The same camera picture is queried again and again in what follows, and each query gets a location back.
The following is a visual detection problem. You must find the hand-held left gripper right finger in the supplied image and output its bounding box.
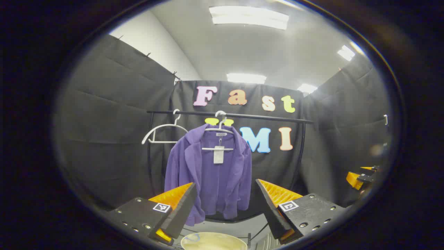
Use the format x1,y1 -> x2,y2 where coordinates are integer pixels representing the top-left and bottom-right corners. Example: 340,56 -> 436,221
255,179 -> 348,244

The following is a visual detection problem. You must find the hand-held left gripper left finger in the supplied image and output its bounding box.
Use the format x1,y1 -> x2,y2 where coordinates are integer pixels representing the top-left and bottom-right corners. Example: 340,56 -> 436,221
104,182 -> 198,246

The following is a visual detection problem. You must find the beige laundry hamper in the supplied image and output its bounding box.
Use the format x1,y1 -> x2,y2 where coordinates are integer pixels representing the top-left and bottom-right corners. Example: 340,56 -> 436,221
180,232 -> 248,250

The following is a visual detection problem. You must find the purple knit jacket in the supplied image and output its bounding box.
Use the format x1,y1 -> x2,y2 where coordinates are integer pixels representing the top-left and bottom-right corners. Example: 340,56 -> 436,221
164,123 -> 253,227

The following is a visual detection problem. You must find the white plastic hanger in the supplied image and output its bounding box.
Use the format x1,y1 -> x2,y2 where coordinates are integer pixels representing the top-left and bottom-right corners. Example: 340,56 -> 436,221
142,109 -> 189,145
201,110 -> 235,151

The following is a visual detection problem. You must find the black clothes rack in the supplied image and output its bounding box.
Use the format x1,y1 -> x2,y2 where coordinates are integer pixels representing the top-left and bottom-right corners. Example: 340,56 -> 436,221
146,110 -> 314,223

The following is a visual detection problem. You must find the ceiling light panel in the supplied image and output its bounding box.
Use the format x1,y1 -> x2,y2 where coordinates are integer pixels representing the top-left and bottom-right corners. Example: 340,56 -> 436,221
227,73 -> 267,84
297,83 -> 318,94
209,5 -> 289,30
337,45 -> 356,62

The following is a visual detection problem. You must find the black backdrop cloth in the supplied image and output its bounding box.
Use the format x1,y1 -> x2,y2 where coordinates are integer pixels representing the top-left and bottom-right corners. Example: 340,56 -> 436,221
54,34 -> 392,212

